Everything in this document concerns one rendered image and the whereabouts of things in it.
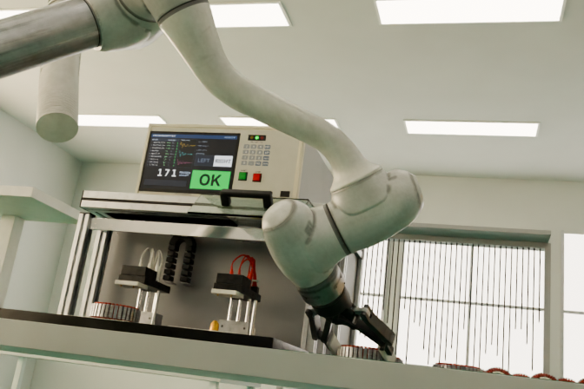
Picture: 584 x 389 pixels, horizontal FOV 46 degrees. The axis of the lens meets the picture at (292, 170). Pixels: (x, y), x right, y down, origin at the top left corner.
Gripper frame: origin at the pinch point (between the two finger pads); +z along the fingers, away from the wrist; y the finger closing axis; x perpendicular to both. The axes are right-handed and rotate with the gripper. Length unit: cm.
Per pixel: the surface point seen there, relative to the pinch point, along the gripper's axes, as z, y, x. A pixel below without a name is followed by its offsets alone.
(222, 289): -15.0, -31.1, 3.8
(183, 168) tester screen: -28, -53, 33
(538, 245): 253, -64, 273
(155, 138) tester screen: -35, -62, 38
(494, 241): 244, -92, 268
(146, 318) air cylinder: -10, -55, -2
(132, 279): -20, -54, 2
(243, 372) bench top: -24.4, -5.5, -21.9
